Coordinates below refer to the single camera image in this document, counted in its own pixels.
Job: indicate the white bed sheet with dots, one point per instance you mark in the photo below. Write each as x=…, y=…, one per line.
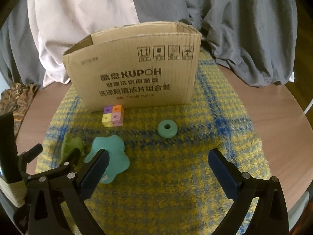
x=56, y=25

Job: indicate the green frog plush toy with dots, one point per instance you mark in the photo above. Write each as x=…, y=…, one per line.
x=69, y=143

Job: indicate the colourful four cube block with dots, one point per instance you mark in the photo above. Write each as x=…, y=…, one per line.
x=113, y=116

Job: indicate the grey bed blanket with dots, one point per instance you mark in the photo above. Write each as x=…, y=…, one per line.
x=256, y=39

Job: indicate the cardboard box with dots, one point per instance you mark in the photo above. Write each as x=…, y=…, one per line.
x=141, y=65

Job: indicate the teal cloud plush toy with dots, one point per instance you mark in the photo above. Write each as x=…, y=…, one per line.
x=118, y=160

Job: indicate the brown patterned cloth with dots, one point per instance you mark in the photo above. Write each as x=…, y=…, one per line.
x=18, y=99

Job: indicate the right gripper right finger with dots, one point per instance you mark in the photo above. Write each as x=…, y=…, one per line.
x=270, y=215

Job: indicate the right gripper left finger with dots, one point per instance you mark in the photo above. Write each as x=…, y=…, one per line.
x=94, y=173

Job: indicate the yellow blue plaid mat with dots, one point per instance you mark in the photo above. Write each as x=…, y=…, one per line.
x=168, y=187

